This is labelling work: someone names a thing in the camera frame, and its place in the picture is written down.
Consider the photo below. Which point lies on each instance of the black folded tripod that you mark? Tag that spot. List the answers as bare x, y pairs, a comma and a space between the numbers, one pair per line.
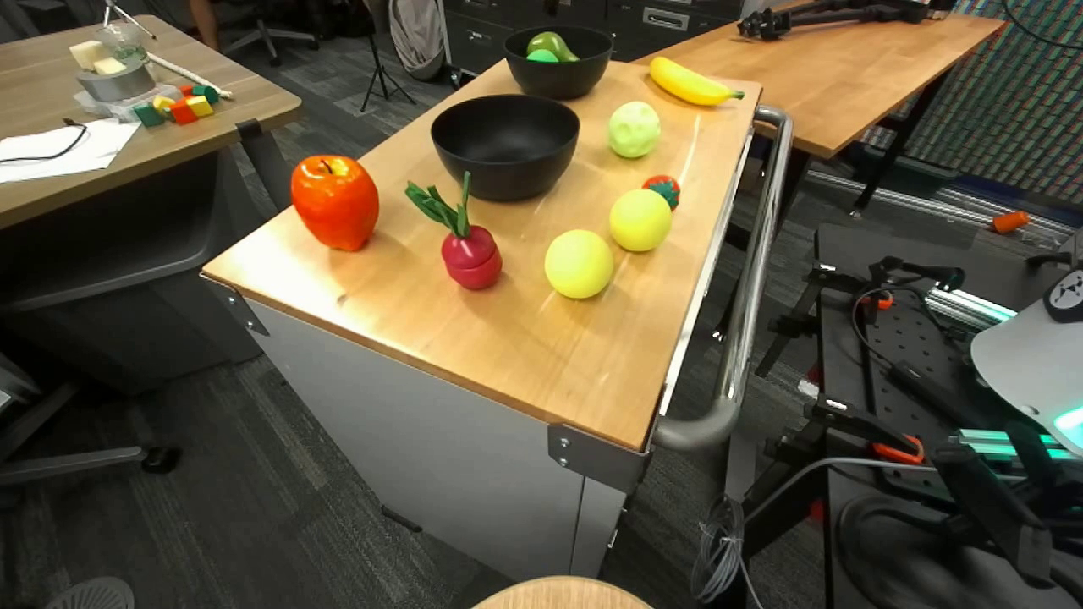
832, 14

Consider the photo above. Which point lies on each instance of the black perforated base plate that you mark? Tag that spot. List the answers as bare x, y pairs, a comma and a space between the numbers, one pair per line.
900, 255

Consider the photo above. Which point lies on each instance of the black plastic bowl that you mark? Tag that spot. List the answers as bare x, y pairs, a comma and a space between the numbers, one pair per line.
507, 170
559, 83

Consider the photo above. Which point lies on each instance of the white thin stick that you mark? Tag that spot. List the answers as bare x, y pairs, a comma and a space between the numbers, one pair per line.
188, 73

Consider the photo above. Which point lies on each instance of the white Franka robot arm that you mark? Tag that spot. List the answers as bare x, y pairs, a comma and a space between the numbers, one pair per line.
1026, 359

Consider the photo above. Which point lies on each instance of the gray metal floor rail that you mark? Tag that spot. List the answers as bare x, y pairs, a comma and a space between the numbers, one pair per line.
900, 205

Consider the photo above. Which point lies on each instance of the red strawberry toy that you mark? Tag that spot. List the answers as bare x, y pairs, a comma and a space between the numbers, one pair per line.
664, 191

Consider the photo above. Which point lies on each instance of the red radish toy green leaves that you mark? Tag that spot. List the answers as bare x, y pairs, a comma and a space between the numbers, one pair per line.
470, 258

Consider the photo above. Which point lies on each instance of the gray office chair base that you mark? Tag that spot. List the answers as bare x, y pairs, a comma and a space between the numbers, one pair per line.
69, 463

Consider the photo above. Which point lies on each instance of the yellow banana toy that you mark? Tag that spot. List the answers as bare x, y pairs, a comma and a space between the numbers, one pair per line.
691, 87

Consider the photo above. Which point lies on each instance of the white cart wooden top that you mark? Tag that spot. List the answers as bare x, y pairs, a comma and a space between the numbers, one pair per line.
451, 453

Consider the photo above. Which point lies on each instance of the clear plastic container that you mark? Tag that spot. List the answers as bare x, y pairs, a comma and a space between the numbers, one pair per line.
113, 69

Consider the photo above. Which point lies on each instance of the green bell pepper toy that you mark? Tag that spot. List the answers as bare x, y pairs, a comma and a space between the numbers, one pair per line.
556, 41

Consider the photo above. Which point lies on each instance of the yellow lemon toy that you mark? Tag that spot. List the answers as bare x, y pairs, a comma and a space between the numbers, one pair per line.
581, 265
642, 222

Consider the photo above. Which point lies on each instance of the small orange clamp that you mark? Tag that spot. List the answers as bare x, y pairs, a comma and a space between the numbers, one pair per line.
1008, 222

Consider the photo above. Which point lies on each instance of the orange bell pepper toy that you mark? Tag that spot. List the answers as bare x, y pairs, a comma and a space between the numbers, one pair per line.
337, 205

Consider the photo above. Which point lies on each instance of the orange-brown wooden desk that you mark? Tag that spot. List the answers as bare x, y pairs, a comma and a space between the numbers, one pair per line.
832, 69

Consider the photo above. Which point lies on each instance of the colourful toy blocks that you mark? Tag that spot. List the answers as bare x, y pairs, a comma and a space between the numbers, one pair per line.
180, 106

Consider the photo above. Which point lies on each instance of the dark office chair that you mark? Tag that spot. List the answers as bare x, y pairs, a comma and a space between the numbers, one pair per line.
264, 34

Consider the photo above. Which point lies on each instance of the round wooden stool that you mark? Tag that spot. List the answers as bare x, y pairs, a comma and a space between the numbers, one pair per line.
563, 595

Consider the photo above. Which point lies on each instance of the aluminium extrusion bar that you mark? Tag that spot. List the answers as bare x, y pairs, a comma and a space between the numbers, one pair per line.
964, 305

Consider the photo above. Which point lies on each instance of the white paper sheet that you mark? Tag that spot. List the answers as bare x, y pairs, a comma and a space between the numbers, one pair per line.
55, 154

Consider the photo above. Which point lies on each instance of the black standing tripod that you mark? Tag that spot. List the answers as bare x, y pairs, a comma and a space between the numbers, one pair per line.
381, 62

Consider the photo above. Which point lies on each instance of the striped acoustic panel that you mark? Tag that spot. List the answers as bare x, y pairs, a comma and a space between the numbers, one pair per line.
1004, 103

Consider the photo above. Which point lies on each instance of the light wooden office desk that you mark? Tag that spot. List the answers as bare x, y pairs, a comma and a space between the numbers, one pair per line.
225, 106

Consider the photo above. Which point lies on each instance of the green lime toy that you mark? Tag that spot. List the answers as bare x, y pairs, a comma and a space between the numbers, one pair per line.
538, 55
634, 129

